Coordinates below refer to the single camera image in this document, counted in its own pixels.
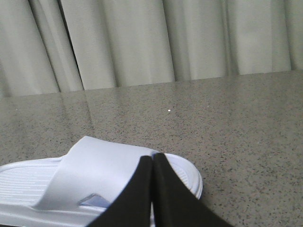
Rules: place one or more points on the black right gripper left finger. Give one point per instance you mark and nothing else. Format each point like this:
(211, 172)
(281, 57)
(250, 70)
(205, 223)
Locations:
(132, 208)

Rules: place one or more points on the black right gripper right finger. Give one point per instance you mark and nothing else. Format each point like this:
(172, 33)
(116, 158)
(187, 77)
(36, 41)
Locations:
(178, 187)

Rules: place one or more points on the light blue slipper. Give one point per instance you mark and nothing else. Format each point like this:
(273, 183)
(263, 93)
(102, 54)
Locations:
(68, 191)

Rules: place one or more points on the white pleated curtain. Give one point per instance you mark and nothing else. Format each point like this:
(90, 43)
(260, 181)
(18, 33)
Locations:
(50, 46)

